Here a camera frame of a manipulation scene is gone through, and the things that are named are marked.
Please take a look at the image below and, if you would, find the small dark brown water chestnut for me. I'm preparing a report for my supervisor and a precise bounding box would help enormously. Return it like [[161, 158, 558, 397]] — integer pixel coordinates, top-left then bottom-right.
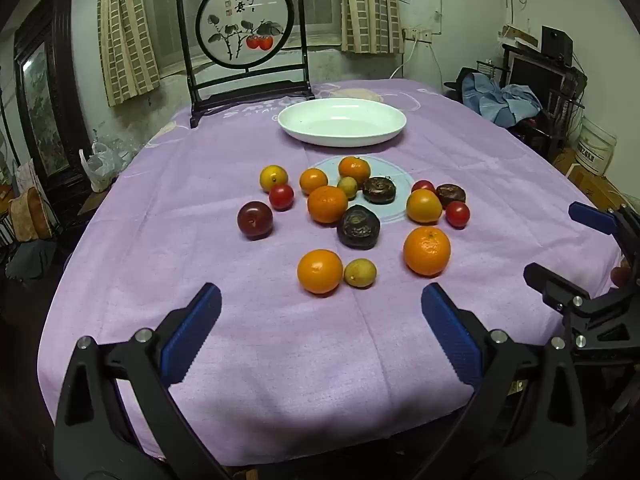
[[435, 183, 467, 207]]

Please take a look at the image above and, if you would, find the black metal rack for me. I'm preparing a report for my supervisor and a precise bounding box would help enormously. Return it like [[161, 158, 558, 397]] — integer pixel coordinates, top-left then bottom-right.
[[502, 42, 587, 153]]

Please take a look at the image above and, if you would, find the window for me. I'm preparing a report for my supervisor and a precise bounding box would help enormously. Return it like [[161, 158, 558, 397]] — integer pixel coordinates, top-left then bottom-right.
[[145, 0, 347, 73]]

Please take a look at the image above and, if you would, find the large speckled tangerine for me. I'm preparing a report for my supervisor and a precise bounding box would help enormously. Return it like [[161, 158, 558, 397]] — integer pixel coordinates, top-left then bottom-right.
[[403, 226, 452, 277]]

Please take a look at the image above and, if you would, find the white power cable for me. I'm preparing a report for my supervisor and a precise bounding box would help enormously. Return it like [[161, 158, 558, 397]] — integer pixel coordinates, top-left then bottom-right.
[[387, 40, 419, 81]]

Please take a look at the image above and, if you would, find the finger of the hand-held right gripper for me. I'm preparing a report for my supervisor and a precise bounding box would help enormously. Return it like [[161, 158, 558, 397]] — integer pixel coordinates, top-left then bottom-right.
[[569, 201, 640, 266], [523, 262, 640, 361]]

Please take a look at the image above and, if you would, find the large dark brown water chestnut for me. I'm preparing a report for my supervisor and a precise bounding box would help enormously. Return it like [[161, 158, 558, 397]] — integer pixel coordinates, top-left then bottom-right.
[[336, 204, 381, 250]]

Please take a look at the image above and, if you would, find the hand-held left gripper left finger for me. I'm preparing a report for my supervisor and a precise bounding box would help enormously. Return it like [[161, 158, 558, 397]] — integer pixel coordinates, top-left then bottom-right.
[[52, 282, 231, 480]]

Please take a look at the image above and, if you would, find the yellow tomato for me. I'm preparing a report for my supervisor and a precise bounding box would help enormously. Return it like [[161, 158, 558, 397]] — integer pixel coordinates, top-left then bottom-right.
[[259, 165, 289, 193]]

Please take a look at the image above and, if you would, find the dark wooden framed painting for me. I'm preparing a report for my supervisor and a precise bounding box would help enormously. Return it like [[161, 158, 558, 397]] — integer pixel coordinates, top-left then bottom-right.
[[12, 0, 93, 197]]

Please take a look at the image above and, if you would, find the purple tablecloth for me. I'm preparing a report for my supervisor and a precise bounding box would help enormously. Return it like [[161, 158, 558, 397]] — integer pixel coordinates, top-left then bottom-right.
[[39, 79, 626, 463]]

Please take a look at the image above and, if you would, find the small tangerine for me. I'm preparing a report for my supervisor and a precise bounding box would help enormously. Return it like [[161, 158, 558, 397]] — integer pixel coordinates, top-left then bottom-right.
[[338, 156, 372, 185]]

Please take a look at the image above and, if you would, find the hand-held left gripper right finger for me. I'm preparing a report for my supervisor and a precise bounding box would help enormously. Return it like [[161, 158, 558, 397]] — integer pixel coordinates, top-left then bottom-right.
[[421, 282, 591, 480]]

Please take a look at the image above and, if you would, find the cardboard box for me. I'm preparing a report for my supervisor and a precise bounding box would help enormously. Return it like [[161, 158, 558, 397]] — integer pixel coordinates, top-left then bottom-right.
[[552, 149, 640, 211]]

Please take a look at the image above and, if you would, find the small smooth orange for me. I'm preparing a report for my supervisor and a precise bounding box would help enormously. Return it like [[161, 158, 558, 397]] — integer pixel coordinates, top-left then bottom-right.
[[299, 167, 329, 196]]

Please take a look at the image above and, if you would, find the white plastic bucket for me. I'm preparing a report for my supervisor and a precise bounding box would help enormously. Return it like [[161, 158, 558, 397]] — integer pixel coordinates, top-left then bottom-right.
[[575, 116, 619, 176]]

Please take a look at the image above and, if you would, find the blue clothes pile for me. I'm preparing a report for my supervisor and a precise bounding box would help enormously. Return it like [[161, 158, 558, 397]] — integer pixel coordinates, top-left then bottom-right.
[[460, 71, 544, 128]]

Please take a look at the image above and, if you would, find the orange-yellow tomato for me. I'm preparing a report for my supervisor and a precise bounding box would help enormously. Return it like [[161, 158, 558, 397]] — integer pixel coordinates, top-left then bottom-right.
[[406, 188, 443, 225]]

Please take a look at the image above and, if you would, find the black framed painted table screen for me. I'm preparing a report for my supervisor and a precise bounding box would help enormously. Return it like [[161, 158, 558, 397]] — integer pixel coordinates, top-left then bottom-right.
[[176, 0, 316, 128]]

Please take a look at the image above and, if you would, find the wicker basket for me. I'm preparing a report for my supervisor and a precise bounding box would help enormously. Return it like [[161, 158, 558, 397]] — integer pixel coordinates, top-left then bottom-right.
[[9, 187, 56, 241]]

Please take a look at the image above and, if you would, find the white oval plate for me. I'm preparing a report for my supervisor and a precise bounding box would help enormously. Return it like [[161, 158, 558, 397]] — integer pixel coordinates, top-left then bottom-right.
[[278, 98, 407, 148]]

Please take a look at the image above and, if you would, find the white plastic bag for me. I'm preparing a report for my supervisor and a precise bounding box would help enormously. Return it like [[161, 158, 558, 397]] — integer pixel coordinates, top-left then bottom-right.
[[79, 142, 126, 193]]

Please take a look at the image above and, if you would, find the dark red plum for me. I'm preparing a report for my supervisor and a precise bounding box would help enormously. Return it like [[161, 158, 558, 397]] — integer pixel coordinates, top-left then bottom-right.
[[237, 201, 274, 241]]

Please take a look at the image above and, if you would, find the medium dark brown water chestnut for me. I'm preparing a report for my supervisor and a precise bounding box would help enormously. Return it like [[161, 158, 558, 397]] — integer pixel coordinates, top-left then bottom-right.
[[362, 176, 398, 205]]

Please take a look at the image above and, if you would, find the beige checked curtain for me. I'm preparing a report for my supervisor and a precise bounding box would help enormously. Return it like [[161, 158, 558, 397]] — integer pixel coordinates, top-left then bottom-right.
[[97, 0, 162, 107], [336, 0, 404, 55]]

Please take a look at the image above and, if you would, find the black speaker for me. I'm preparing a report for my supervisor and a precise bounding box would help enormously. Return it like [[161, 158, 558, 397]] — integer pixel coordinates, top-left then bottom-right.
[[541, 25, 574, 59]]

